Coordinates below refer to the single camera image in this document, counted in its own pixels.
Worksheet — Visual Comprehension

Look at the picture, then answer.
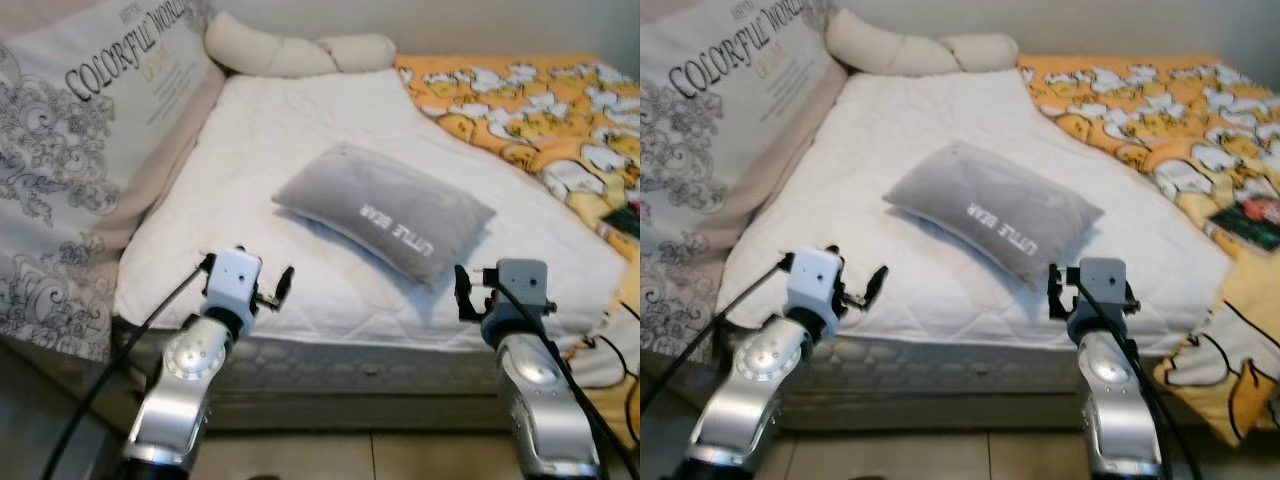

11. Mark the grey Little Bear pillow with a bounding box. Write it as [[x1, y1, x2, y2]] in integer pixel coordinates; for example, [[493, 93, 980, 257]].
[[271, 143, 498, 291], [882, 140, 1106, 291]]

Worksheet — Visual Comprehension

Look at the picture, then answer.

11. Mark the dark cover book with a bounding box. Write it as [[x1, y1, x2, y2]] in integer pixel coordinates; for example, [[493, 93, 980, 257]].
[[1207, 195, 1280, 253], [600, 200, 641, 241]]

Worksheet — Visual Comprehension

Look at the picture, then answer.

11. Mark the grey mattress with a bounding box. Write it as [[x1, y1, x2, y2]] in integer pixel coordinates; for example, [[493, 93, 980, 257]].
[[720, 325, 1181, 396], [110, 320, 601, 396]]

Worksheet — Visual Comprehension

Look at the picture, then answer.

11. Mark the beige bed base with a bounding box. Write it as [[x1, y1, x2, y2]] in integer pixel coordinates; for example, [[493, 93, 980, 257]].
[[0, 340, 521, 433], [640, 345, 1101, 433]]

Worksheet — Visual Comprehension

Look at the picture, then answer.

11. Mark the white quilted mattress pad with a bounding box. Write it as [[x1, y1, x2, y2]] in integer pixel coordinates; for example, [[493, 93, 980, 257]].
[[715, 68, 1236, 356], [113, 68, 629, 353]]

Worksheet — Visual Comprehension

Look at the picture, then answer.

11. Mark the yellow cartoon egg blanket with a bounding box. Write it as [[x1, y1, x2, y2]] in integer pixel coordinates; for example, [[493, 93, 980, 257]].
[[393, 53, 641, 451], [1017, 53, 1280, 448]]

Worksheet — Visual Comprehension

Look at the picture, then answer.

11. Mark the beige long bolster pillow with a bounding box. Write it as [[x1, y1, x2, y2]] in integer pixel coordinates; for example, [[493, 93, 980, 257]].
[[204, 12, 341, 79], [826, 8, 961, 79]]

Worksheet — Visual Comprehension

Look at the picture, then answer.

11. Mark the beige short bolster pillow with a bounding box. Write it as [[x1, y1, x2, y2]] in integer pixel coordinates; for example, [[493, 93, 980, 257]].
[[940, 33, 1021, 73], [318, 34, 397, 73]]

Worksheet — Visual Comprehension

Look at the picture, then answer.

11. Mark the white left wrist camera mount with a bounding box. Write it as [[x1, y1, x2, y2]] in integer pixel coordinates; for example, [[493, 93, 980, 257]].
[[787, 248, 846, 319], [205, 248, 263, 319]]

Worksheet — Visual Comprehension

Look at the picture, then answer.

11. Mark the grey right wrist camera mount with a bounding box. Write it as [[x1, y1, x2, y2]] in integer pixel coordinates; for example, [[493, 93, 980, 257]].
[[1075, 257, 1136, 321], [483, 259, 551, 326]]

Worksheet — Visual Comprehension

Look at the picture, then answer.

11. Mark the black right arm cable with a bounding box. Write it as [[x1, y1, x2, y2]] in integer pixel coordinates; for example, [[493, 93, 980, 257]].
[[1085, 280, 1206, 480], [490, 275, 641, 480]]

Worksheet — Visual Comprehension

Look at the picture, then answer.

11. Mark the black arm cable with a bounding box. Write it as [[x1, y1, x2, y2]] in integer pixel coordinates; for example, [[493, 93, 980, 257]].
[[640, 258, 796, 411], [490, 275, 641, 480], [1085, 280, 1206, 480], [40, 262, 216, 480]]

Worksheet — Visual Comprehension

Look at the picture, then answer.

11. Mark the beige padded bed frame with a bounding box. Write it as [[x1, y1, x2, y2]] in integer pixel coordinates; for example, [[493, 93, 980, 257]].
[[95, 65, 226, 251], [715, 60, 851, 256]]

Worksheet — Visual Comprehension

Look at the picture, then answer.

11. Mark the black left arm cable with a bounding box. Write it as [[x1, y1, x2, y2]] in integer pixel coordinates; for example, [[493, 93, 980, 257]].
[[40, 262, 216, 480], [640, 258, 796, 411]]

